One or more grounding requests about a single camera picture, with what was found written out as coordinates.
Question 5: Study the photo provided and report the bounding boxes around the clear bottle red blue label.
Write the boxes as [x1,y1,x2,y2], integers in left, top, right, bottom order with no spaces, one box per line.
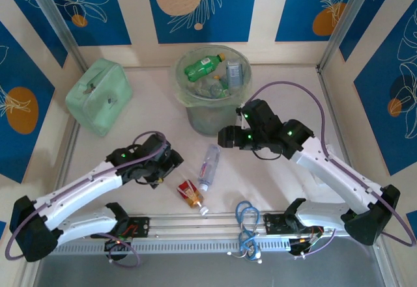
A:
[197,144,222,193]

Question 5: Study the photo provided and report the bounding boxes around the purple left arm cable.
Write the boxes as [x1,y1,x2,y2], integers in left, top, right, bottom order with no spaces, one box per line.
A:
[6,131,170,267]

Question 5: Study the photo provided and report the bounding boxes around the aluminium mounting rail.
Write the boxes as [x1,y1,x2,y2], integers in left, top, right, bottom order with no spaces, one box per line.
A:
[68,209,382,236]

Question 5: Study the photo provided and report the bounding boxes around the green bottle yellow cap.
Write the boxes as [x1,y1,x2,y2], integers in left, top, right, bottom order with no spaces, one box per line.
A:
[184,52,227,82]

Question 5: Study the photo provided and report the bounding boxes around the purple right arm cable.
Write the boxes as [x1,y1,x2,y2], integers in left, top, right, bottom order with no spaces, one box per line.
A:
[249,81,417,258]

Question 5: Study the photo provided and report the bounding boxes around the coiled blue cable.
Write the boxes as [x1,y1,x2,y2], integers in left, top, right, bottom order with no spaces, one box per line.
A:
[234,200,262,265]

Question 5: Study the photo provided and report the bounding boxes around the clear bottle pale blue label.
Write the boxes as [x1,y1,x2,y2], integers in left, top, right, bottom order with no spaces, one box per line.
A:
[225,59,244,89]

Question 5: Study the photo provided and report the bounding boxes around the black right camera cable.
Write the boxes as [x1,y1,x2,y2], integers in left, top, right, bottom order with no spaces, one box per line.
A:
[250,146,283,161]

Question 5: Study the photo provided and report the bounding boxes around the mint green zip pouch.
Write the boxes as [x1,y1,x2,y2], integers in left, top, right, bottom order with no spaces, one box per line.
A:
[65,57,134,138]

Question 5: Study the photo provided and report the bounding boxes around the slotted grey cable duct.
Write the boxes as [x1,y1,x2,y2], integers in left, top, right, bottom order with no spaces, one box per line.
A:
[58,234,294,255]

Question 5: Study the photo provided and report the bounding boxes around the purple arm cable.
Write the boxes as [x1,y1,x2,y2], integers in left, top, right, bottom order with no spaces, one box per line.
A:
[249,81,417,258]
[6,131,170,267]

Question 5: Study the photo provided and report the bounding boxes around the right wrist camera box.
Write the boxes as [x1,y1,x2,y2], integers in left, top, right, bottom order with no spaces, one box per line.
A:
[236,105,251,131]

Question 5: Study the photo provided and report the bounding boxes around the translucent green bucket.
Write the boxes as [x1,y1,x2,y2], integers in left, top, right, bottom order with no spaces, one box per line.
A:
[172,44,253,137]

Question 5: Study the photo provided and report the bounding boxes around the aluminium frame post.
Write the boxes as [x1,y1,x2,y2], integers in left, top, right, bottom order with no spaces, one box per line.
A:
[317,0,381,72]
[22,0,84,68]

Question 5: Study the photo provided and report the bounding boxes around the grey metal panel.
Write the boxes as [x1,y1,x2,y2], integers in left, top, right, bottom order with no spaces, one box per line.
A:
[32,234,398,287]

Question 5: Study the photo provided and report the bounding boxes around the red orange bottle white cap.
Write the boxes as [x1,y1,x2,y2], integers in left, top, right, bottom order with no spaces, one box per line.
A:
[177,180,209,216]

